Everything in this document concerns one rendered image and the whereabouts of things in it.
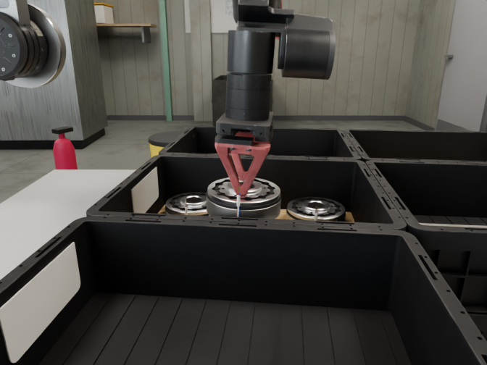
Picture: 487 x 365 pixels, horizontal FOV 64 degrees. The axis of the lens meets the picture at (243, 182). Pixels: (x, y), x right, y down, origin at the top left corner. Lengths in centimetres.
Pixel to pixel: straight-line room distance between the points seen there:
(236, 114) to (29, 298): 30
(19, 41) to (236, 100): 62
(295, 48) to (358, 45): 622
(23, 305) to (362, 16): 650
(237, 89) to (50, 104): 456
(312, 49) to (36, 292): 39
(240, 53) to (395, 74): 645
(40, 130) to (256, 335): 476
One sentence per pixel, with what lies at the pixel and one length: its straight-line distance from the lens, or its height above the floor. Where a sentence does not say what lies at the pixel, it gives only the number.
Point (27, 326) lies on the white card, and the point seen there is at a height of 88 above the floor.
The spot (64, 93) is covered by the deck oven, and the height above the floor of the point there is 65.
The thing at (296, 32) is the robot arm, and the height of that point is 114.
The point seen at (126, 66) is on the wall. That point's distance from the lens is 674.
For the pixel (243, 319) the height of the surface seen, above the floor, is 83.
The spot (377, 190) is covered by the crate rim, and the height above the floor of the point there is 93.
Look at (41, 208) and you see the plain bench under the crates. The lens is 124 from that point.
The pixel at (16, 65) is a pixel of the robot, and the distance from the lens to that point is 101.
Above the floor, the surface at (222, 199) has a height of 94.
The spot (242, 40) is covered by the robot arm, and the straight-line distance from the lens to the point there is 48.
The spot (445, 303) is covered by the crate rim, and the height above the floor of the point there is 93.
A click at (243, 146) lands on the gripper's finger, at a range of 47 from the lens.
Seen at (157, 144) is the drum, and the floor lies 58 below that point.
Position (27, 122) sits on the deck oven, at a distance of 515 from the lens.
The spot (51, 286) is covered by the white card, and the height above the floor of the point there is 89.
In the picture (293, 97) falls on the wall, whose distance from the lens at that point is 655.
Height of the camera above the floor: 113
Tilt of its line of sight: 19 degrees down
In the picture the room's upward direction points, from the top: straight up
